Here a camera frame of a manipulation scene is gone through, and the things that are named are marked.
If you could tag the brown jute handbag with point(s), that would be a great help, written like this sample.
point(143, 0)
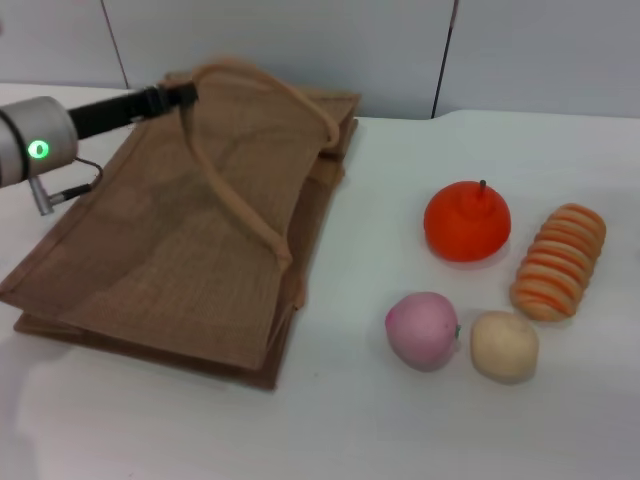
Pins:
point(175, 240)

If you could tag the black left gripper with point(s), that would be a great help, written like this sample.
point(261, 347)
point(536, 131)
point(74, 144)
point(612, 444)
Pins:
point(115, 112)

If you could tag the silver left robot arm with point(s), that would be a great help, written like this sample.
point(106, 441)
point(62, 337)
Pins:
point(30, 140)

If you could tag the orange toy persimmon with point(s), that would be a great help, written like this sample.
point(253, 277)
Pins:
point(465, 225)

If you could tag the striped toy bread loaf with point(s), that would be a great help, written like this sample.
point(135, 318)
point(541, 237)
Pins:
point(560, 265)

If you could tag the pink toy peach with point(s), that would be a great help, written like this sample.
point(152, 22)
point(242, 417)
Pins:
point(420, 332)

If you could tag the beige toy potato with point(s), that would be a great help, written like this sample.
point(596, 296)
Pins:
point(502, 347)

